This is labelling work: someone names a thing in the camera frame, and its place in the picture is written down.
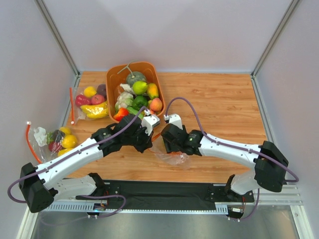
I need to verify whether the yellow fake fruit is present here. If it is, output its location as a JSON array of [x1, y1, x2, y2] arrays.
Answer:
[[61, 134, 77, 148]]

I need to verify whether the green fake pumpkin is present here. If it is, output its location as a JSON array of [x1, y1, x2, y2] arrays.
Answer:
[[126, 71, 147, 85]]

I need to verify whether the fake yellow banana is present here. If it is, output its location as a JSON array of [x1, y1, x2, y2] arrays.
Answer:
[[80, 102, 109, 119]]

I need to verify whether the white fake cauliflower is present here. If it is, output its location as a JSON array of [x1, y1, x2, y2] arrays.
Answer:
[[115, 92, 134, 112]]

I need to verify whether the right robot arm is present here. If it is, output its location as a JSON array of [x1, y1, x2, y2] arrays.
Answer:
[[161, 123, 289, 195]]

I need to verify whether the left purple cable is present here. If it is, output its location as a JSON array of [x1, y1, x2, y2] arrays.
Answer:
[[6, 106, 150, 226]]

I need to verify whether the zip bag near left wall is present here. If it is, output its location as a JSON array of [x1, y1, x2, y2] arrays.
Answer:
[[26, 121, 78, 163]]

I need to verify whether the white fake garlic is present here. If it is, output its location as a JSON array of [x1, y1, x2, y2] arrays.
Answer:
[[120, 84, 135, 95]]

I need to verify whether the yellow fake lemon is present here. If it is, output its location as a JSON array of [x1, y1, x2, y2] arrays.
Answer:
[[83, 86, 97, 98]]

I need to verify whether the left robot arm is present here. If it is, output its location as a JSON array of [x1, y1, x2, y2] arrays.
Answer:
[[18, 114, 160, 213]]

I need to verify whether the green fake bell pepper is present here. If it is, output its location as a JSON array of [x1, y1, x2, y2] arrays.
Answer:
[[132, 95, 149, 110]]

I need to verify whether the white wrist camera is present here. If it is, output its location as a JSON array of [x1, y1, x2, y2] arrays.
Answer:
[[141, 110, 160, 136], [164, 114, 182, 129]]

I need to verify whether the red fake pepper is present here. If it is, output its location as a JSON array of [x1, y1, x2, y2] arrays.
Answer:
[[75, 94, 91, 107]]

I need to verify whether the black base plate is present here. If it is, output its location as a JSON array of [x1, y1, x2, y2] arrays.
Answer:
[[75, 178, 255, 212]]

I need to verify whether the yellow orange fake mango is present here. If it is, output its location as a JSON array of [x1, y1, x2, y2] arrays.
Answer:
[[147, 83, 159, 100]]

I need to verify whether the purple fake fruit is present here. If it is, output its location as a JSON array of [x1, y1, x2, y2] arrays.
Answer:
[[97, 84, 107, 97]]

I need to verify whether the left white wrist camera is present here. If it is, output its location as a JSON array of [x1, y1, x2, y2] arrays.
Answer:
[[141, 110, 160, 136]]

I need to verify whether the zip bag with banana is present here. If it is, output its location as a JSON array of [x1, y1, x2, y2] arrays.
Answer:
[[69, 84, 109, 125]]

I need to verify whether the orange plastic basket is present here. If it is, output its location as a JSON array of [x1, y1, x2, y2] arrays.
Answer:
[[106, 61, 166, 123]]

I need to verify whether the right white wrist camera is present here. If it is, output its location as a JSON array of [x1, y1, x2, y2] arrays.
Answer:
[[164, 114, 182, 129]]

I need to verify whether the green fake cucumber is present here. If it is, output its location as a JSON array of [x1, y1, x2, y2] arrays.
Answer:
[[127, 106, 144, 119]]

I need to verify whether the clear zip bag orange seal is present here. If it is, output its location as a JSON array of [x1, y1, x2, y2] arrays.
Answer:
[[148, 133, 191, 170]]

